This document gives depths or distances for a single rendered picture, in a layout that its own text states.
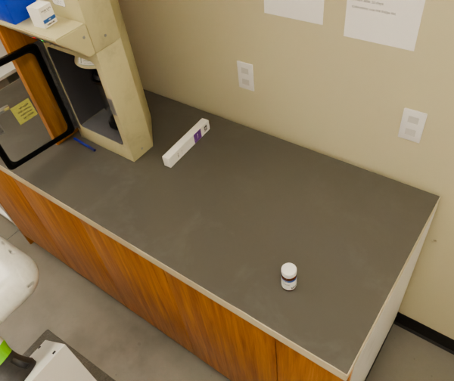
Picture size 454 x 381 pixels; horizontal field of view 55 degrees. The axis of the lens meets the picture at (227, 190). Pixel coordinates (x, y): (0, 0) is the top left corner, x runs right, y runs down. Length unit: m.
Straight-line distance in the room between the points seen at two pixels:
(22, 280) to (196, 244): 0.56
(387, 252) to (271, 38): 0.79
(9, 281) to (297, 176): 0.99
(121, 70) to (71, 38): 0.23
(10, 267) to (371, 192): 1.11
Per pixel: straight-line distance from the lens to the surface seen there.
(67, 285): 2.69
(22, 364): 1.15
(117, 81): 1.58
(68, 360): 1.10
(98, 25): 1.49
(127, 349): 2.37
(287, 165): 1.63
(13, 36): 1.77
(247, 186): 1.56
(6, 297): 1.10
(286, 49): 1.55
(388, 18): 1.35
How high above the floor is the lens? 2.06
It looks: 46 degrees down
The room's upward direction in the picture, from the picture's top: 9 degrees counter-clockwise
